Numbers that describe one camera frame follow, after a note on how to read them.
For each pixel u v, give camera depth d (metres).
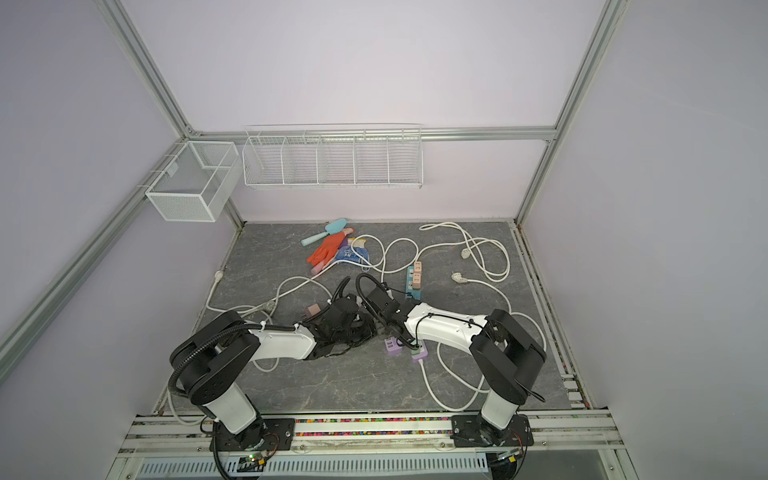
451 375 0.82
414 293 0.97
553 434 0.74
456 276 1.02
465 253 1.08
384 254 1.11
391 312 0.68
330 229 1.20
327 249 1.08
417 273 0.97
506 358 0.45
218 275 1.07
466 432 0.74
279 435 0.74
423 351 0.84
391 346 0.86
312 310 0.94
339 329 0.72
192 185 0.99
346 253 1.09
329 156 1.02
